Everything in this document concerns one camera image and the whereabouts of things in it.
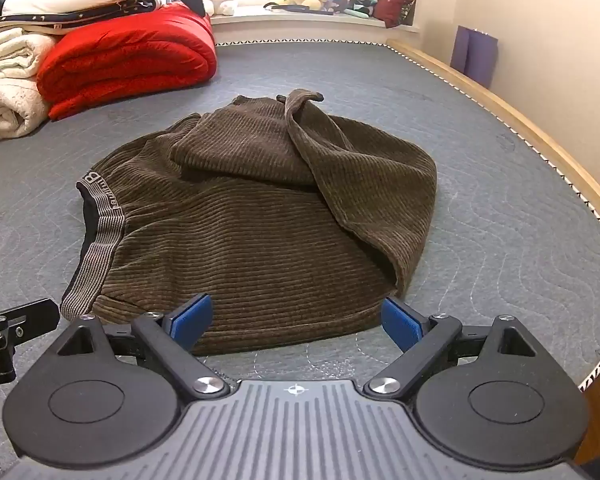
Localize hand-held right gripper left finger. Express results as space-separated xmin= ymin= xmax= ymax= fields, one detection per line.
xmin=55 ymin=294 xmax=231 ymax=401

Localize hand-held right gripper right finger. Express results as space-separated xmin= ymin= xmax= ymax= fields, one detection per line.
xmin=362 ymin=297 xmax=538 ymax=401

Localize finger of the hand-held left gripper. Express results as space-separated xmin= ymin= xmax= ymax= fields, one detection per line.
xmin=0 ymin=299 xmax=61 ymax=387

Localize brown corduroy pants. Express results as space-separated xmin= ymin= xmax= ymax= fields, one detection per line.
xmin=60 ymin=89 xmax=438 ymax=358

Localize grey quilted mattress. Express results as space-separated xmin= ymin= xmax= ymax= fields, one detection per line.
xmin=0 ymin=40 xmax=600 ymax=396

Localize cream fleece folded blanket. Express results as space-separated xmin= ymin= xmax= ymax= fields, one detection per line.
xmin=0 ymin=27 xmax=58 ymax=148

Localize red folded blanket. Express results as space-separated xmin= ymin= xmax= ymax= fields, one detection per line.
xmin=36 ymin=2 xmax=218 ymax=121

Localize purple yoga mat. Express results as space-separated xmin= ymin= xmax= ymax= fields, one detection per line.
xmin=450 ymin=25 xmax=499 ymax=88

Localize navy star-patterned blanket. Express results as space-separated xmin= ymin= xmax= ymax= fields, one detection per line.
xmin=0 ymin=0 xmax=166 ymax=38

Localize white window sill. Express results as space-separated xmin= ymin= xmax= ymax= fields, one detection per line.
xmin=210 ymin=5 xmax=421 ymax=47

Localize wooden bed frame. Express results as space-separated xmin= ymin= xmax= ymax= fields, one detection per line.
xmin=387 ymin=39 xmax=600 ymax=461

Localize black strap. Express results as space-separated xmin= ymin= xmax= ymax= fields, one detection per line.
xmin=264 ymin=1 xmax=322 ymax=12

